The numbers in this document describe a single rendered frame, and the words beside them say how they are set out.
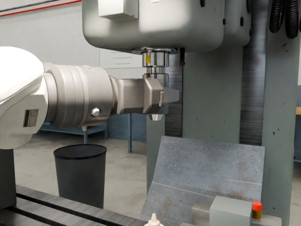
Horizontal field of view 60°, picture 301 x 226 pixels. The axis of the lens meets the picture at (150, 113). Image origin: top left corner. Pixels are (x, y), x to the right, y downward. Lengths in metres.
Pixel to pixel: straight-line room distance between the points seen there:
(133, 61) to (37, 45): 2.88
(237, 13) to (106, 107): 0.31
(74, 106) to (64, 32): 6.37
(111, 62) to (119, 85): 5.35
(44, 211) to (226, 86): 0.61
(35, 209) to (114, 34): 0.55
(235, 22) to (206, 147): 0.42
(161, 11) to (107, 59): 5.45
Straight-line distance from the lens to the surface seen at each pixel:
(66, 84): 0.35
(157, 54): 0.44
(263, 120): 0.79
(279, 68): 0.79
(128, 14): 0.36
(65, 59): 6.63
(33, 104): 0.34
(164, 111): 0.45
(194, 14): 0.37
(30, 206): 0.83
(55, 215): 0.76
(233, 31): 0.54
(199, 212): 0.52
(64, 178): 2.41
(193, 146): 0.84
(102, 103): 0.36
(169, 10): 0.37
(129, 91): 0.38
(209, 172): 0.81
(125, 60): 5.53
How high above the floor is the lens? 1.25
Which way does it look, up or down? 7 degrees down
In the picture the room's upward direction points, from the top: straight up
